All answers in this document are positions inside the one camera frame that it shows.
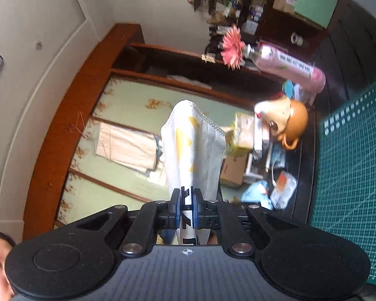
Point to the yellow tissue box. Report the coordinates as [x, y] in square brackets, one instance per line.
[239, 136]

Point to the white yellow shopping bag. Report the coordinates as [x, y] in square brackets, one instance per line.
[192, 149]

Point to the orange mushroom teapot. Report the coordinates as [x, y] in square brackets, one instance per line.
[287, 119]

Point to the pink drink bottle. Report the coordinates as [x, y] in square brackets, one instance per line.
[274, 61]

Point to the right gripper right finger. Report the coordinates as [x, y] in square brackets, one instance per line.
[205, 215]

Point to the green cutting mat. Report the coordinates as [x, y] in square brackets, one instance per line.
[345, 201]

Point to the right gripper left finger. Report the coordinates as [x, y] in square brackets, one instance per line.
[169, 212]

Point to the brown cardboard box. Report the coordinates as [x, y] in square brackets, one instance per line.
[233, 171]

